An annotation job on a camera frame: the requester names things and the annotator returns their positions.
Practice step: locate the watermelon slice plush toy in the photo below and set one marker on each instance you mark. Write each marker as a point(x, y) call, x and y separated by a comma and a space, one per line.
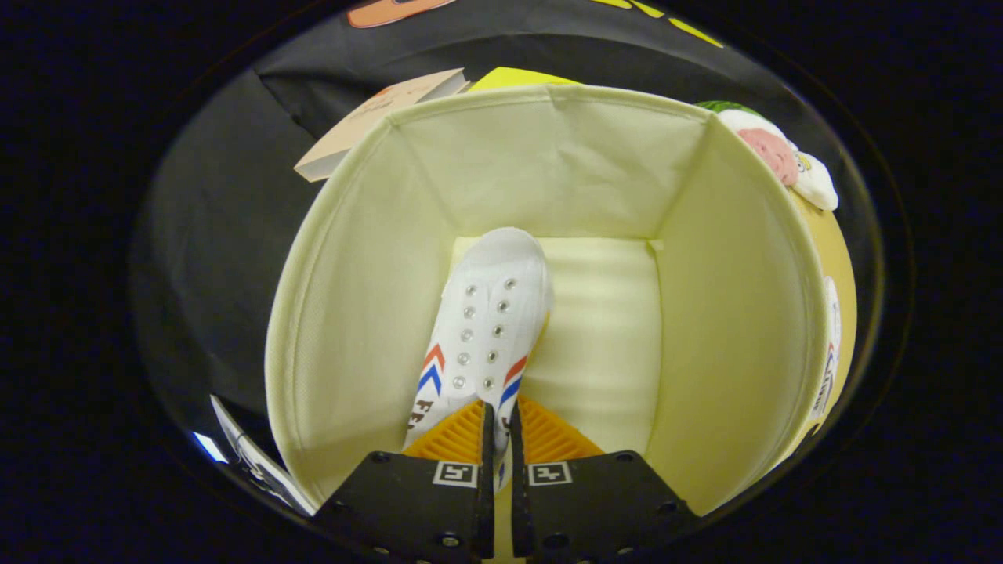
point(772, 153)

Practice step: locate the white edged panel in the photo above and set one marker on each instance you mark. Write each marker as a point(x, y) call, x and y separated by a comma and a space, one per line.
point(258, 466)

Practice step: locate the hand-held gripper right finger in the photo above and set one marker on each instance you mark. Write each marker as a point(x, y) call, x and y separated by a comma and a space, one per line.
point(595, 501)

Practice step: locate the white canvas shoe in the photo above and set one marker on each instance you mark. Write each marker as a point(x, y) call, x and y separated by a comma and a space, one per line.
point(490, 290)
point(827, 352)

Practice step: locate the yellow book with red circle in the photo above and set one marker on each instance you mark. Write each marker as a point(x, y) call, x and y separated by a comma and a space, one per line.
point(513, 77)

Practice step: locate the beige book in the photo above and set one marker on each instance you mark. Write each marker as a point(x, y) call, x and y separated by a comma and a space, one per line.
point(368, 125)

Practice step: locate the pale green fabric storage box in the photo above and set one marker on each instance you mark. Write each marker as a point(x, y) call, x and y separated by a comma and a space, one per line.
point(595, 172)

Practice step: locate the white plush toy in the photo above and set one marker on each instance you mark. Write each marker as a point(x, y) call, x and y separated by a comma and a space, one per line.
point(815, 184)

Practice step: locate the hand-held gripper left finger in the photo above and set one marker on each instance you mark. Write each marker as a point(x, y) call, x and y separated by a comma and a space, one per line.
point(415, 501)

